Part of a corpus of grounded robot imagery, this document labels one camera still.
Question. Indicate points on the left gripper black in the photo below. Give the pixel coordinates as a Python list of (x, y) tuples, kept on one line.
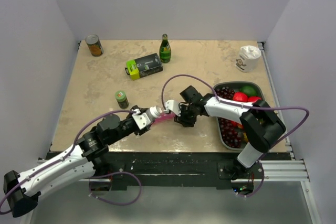
[(141, 131)]

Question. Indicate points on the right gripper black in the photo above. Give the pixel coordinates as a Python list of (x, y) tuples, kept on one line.
[(182, 119)]

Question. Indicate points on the grey pill bottle white cap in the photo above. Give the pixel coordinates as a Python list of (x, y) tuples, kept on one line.
[(154, 112)]

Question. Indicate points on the pink weekly pill organizer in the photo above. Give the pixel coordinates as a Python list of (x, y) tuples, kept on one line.
[(163, 118)]

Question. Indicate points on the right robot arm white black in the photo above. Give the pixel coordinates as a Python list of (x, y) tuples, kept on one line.
[(262, 126)]

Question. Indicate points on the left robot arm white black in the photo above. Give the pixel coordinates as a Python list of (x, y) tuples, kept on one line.
[(81, 160)]

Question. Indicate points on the green lid small jar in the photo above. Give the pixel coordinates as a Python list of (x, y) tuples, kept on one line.
[(121, 99)]

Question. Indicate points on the red apples cluster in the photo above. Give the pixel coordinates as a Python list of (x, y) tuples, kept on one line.
[(237, 125)]

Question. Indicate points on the red grape bunch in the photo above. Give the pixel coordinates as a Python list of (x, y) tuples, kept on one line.
[(229, 134)]

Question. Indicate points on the grey fruit tray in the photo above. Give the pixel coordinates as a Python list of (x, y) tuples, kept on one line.
[(236, 87)]

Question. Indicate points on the green black product box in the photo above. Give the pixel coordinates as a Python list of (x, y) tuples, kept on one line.
[(144, 66)]

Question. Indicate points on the red round fruit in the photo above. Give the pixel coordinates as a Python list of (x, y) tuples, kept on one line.
[(242, 97)]

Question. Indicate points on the yellow orange dragon fruit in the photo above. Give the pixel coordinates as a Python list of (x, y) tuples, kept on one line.
[(245, 137)]

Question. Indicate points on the green glass bottle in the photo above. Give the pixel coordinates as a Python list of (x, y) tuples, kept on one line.
[(165, 50)]

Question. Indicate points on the green lime fruit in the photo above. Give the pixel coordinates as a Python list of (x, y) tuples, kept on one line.
[(249, 91)]

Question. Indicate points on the white paper bag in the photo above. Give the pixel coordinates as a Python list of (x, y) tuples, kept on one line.
[(247, 59)]

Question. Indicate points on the tin can fruit label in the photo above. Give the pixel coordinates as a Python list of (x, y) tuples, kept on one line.
[(94, 45)]

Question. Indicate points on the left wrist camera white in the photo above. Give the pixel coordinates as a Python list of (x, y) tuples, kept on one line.
[(141, 120)]

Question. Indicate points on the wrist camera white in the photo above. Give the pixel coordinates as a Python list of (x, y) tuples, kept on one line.
[(141, 120), (172, 106)]

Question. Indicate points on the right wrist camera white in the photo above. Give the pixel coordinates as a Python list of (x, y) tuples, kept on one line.
[(172, 106)]

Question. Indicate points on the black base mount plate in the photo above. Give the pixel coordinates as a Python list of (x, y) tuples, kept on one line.
[(183, 169)]

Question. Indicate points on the aluminium frame rail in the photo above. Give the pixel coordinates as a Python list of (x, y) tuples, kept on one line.
[(282, 171)]

